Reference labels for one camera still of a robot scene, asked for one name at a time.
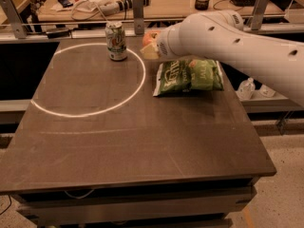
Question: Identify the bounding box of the metal drawer front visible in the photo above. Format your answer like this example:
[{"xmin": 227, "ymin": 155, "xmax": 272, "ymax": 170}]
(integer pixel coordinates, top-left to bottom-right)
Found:
[{"xmin": 18, "ymin": 186, "xmax": 256, "ymax": 226}]

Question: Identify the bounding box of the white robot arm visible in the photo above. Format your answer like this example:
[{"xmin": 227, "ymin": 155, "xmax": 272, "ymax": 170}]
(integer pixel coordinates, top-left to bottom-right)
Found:
[{"xmin": 141, "ymin": 10, "xmax": 304, "ymax": 106}]

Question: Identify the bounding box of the green 7up can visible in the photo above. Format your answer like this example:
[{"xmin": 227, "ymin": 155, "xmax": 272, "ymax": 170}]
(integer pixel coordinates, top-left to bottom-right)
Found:
[{"xmin": 105, "ymin": 21, "xmax": 127, "ymax": 61}]

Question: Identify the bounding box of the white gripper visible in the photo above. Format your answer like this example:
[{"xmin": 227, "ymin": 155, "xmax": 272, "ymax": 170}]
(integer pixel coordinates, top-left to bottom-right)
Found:
[{"xmin": 141, "ymin": 24, "xmax": 184, "ymax": 60}]

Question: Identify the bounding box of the metal bracket post centre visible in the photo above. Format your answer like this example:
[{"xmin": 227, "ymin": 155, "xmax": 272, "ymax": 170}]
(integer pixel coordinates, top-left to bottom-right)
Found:
[{"xmin": 132, "ymin": 0, "xmax": 144, "ymax": 35}]

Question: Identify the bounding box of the metal bracket post left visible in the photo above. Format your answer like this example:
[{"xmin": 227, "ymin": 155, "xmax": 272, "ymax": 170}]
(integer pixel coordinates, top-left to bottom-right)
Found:
[{"xmin": 0, "ymin": 0, "xmax": 27, "ymax": 39}]

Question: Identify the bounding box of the red apple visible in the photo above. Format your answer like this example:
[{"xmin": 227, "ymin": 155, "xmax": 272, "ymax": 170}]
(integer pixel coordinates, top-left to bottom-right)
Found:
[{"xmin": 142, "ymin": 30, "xmax": 160, "ymax": 47}]

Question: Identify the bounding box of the black mesh cup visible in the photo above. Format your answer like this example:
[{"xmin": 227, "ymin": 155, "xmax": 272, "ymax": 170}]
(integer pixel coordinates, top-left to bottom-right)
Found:
[{"xmin": 195, "ymin": 0, "xmax": 210, "ymax": 10}]

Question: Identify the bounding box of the metal bracket post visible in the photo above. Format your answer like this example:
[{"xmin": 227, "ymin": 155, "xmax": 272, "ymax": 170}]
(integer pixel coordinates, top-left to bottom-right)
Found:
[
  {"xmin": 132, "ymin": 0, "xmax": 144, "ymax": 35},
  {"xmin": 247, "ymin": 0, "xmax": 269, "ymax": 30},
  {"xmin": 0, "ymin": 0, "xmax": 27, "ymax": 39}
]

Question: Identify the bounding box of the white cable under table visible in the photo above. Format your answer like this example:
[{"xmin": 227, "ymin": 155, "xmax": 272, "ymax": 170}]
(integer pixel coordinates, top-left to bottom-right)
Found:
[{"xmin": 64, "ymin": 188, "xmax": 96, "ymax": 200}]

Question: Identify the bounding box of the green kettle chips bag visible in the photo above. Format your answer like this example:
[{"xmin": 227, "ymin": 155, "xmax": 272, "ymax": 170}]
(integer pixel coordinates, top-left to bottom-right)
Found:
[{"xmin": 153, "ymin": 59, "xmax": 224, "ymax": 97}]

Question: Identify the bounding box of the metal bracket post right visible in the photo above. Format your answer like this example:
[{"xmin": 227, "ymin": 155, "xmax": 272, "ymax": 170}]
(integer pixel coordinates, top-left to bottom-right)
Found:
[{"xmin": 247, "ymin": 0, "xmax": 269, "ymax": 30}]

